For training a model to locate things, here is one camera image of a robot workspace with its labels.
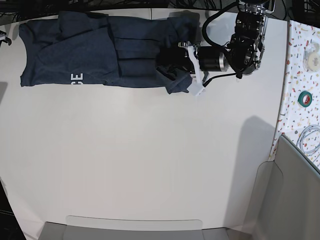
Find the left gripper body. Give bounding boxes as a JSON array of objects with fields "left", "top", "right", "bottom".
[{"left": 177, "top": 41, "right": 229, "bottom": 87}]

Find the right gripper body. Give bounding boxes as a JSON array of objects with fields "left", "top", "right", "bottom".
[{"left": 0, "top": 31, "right": 12, "bottom": 45}]

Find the dark blue t-shirt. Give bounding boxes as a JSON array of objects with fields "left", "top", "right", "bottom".
[{"left": 19, "top": 11, "right": 199, "bottom": 94}]

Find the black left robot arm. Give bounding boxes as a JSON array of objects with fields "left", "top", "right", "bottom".
[{"left": 156, "top": 0, "right": 275, "bottom": 88}]

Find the clear tape dispenser roll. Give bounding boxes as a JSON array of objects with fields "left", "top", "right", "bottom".
[{"left": 303, "top": 42, "right": 320, "bottom": 73}]

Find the green tape roll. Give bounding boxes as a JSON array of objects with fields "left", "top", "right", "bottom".
[{"left": 297, "top": 91, "right": 313, "bottom": 108}]

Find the terrazzo patterned side surface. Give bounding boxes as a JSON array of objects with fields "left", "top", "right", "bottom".
[{"left": 269, "top": 20, "right": 320, "bottom": 168}]

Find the grey panel at right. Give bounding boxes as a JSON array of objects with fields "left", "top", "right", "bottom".
[{"left": 242, "top": 135, "right": 320, "bottom": 240}]

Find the grey panel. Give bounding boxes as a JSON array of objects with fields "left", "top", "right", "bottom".
[
  {"left": 242, "top": 135, "right": 320, "bottom": 240},
  {"left": 39, "top": 215, "right": 229, "bottom": 240}
]

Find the grey panel at bottom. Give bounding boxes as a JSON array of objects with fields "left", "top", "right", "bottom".
[{"left": 39, "top": 215, "right": 229, "bottom": 240}]

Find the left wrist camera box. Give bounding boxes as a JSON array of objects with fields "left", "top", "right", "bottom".
[{"left": 187, "top": 82, "right": 205, "bottom": 97}]

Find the coiled white cable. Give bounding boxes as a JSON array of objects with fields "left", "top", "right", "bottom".
[{"left": 296, "top": 124, "right": 320, "bottom": 157}]

